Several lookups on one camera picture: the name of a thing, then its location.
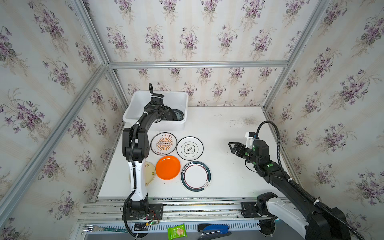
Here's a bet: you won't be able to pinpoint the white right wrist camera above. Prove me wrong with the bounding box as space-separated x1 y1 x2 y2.
246 132 257 150

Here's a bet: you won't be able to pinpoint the aluminium rail base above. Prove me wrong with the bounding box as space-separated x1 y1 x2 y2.
77 196 301 235

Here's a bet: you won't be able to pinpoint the aluminium frame post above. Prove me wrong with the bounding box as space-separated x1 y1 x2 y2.
71 0 128 111
263 0 330 110

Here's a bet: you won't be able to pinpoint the white plate black flower outline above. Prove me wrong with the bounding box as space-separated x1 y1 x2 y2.
177 136 204 161

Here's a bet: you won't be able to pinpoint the green circuit board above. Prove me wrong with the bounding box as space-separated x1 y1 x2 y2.
104 227 128 233

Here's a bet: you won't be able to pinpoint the cream plate small flowers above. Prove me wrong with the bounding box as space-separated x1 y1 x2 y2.
128 160 156 189

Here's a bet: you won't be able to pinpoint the blue black stapler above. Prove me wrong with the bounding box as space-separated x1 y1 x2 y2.
198 224 232 240

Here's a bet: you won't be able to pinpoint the aluminium frame top bar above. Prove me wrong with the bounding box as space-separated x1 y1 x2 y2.
107 61 289 69

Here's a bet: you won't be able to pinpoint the aluminium frame post right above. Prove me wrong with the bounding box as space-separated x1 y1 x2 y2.
263 0 330 110

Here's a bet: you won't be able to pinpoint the white plastic bin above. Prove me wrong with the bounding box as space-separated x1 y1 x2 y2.
123 91 189 132

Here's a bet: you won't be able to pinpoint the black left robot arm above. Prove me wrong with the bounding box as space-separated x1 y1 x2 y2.
122 84 177 222

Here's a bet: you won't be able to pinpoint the aluminium frame post left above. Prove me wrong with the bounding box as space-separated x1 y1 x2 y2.
71 0 128 111

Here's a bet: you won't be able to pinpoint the green rimmed white plate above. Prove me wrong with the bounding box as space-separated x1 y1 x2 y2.
181 161 212 192

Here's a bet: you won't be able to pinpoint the black round plate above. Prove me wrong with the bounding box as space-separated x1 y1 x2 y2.
173 109 185 121

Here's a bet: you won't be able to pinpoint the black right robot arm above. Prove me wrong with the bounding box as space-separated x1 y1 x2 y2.
228 121 364 240

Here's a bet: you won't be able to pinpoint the orange plastic plate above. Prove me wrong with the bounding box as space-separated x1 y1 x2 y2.
156 156 181 181

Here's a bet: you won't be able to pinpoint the white plate orange fan centre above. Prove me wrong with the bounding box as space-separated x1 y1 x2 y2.
150 132 178 156

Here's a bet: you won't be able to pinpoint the green snack packet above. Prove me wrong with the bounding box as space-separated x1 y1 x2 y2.
168 224 187 240

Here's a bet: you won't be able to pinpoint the metal fork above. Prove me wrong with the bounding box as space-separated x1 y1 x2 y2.
82 225 105 232

